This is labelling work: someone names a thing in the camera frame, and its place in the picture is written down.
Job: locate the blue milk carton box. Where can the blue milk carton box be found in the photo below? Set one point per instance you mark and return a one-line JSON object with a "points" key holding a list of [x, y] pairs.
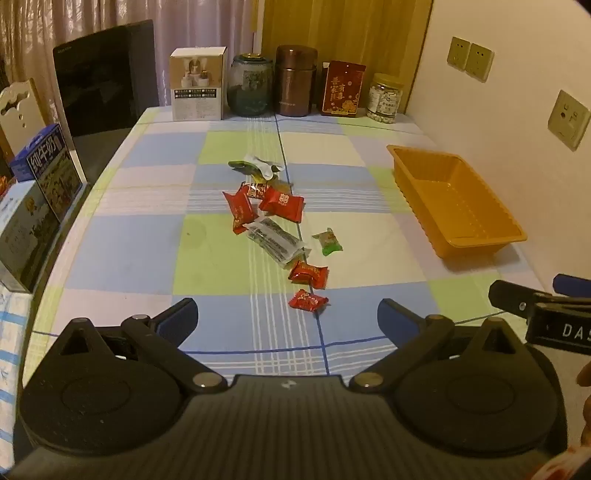
{"points": [[46, 170]]}

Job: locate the red wrapped candy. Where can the red wrapped candy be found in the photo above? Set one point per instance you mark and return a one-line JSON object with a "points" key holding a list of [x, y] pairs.
{"points": [[307, 301], [308, 274]]}

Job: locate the black monitor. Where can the black monitor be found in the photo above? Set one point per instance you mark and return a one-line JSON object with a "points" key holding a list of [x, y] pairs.
{"points": [[106, 78]]}

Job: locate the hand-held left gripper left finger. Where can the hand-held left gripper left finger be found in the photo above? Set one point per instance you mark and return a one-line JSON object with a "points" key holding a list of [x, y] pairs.
{"points": [[173, 318]]}

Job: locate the clear plastic nut jar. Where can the clear plastic nut jar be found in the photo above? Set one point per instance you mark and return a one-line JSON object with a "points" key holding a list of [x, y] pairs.
{"points": [[384, 99]]}

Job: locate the brown metal canister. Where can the brown metal canister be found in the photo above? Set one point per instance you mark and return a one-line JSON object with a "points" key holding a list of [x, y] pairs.
{"points": [[295, 83]]}

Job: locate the checked tablecloth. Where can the checked tablecloth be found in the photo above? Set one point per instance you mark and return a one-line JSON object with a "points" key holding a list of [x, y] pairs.
{"points": [[138, 249]]}

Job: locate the red packet white emblem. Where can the red packet white emblem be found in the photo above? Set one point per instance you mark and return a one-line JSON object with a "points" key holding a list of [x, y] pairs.
{"points": [[281, 203]]}

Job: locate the clear packet dark snack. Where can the clear packet dark snack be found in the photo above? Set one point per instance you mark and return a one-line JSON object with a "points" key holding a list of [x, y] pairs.
{"points": [[274, 240]]}

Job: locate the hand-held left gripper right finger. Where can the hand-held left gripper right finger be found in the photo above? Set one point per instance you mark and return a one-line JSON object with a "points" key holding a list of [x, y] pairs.
{"points": [[392, 318]]}

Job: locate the pink curtain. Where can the pink curtain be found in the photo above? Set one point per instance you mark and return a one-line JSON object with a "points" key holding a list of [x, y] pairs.
{"points": [[92, 18]]}

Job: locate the beige wall socket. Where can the beige wall socket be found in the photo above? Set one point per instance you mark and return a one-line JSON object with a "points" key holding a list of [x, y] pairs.
{"points": [[458, 53], [569, 120], [479, 63]]}

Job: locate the green glass jar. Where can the green glass jar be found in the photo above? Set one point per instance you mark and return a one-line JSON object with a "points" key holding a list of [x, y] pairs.
{"points": [[251, 87]]}

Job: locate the green wrapped candy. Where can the green wrapped candy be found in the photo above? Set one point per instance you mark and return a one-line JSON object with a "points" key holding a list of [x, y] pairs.
{"points": [[328, 242]]}

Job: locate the plain red snack packet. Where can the plain red snack packet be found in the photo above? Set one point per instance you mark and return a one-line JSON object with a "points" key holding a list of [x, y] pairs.
{"points": [[240, 205]]}

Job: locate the amber jelly candy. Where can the amber jelly candy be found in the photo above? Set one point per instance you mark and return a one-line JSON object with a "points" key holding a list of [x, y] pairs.
{"points": [[281, 185]]}

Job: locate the yellow curtain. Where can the yellow curtain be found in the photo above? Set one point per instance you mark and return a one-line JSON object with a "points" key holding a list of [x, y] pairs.
{"points": [[346, 27]]}

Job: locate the person's right hand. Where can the person's right hand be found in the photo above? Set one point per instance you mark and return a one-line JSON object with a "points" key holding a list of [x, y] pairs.
{"points": [[585, 376]]}

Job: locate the orange plastic tray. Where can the orange plastic tray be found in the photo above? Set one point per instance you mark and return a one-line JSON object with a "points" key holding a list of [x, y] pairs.
{"points": [[461, 207]]}

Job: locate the dark red small candy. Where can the dark red small candy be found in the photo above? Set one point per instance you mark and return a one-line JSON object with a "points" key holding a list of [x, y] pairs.
{"points": [[255, 189]]}

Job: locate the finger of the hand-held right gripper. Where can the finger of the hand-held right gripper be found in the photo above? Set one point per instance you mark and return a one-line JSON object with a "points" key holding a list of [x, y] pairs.
{"points": [[572, 282], [508, 293]]}

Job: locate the white blue box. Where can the white blue box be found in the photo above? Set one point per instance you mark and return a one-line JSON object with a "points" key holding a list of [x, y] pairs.
{"points": [[25, 230]]}

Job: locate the green white snack packet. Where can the green white snack packet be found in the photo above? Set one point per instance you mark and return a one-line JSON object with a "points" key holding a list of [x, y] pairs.
{"points": [[256, 166]]}

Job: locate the white product box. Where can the white product box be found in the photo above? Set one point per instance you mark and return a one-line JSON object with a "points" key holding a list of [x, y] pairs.
{"points": [[198, 87]]}

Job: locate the red tin box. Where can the red tin box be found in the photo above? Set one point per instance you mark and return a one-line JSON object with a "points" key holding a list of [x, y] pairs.
{"points": [[342, 90]]}

